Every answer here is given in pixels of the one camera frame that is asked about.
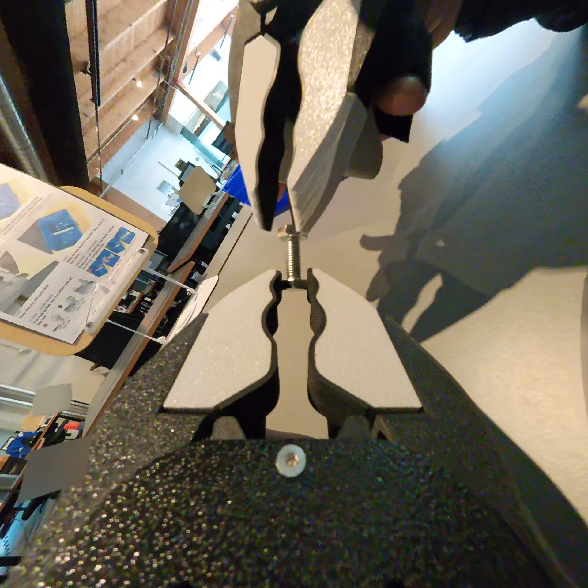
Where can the large blue plastic bin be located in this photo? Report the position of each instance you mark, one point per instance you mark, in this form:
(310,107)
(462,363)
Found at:
(241,188)

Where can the person's right hand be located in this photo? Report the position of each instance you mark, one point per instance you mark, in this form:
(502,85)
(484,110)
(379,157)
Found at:
(404,95)

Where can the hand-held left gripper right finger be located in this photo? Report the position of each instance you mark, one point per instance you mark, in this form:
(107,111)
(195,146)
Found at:
(363,358)

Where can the small orange object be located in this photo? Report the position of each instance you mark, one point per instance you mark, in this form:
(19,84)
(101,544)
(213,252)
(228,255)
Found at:
(69,427)

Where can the white base document stand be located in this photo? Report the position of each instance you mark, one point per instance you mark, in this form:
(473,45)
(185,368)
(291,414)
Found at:
(64,257)

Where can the person's right forearm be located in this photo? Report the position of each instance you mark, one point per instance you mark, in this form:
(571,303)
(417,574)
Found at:
(524,14)

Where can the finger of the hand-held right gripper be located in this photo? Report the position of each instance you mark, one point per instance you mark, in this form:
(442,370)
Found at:
(253,92)
(326,92)

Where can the metal bolt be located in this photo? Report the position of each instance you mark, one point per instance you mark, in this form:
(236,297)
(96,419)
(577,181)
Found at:
(293,262)

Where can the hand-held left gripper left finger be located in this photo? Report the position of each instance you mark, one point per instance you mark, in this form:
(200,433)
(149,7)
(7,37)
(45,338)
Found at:
(220,358)

